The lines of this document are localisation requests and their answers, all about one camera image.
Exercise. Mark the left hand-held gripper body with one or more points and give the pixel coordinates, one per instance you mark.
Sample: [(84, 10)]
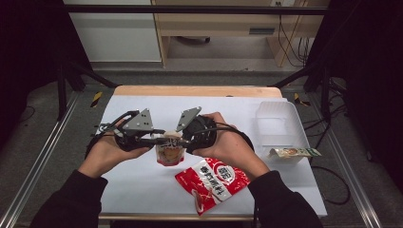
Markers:
[(138, 123)]

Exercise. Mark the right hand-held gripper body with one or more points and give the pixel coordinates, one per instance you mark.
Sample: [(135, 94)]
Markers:
[(199, 134)]

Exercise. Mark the red and white food packet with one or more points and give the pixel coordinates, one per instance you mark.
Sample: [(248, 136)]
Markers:
[(209, 183)]

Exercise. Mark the clear plastic container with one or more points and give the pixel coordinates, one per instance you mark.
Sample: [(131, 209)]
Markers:
[(280, 126)]

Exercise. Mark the green and gold food packet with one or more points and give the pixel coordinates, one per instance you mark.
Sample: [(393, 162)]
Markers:
[(294, 152)]

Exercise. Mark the person's right hand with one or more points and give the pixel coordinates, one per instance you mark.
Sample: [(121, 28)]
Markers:
[(231, 148)]

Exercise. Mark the person's left hand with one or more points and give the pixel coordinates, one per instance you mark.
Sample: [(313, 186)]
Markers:
[(104, 155)]

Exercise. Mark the white table mat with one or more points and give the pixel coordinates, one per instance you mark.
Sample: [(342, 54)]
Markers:
[(231, 107)]

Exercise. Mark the wooden table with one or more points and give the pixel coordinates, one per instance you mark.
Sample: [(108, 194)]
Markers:
[(190, 91)]

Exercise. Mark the yellow and black tape strip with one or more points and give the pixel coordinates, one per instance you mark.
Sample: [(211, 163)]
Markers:
[(96, 99), (298, 99)]

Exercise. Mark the black metal stand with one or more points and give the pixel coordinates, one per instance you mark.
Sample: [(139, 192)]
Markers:
[(324, 95), (61, 91)]

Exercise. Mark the white cabinet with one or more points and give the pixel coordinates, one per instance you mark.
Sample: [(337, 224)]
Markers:
[(117, 38)]

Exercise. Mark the wooden desk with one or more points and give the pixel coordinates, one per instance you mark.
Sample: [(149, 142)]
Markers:
[(215, 23)]

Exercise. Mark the aluminium rail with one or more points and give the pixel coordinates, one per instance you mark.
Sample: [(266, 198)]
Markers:
[(348, 177), (38, 152)]

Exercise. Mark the black frame bar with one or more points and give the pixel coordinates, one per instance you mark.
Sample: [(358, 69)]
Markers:
[(190, 9)]

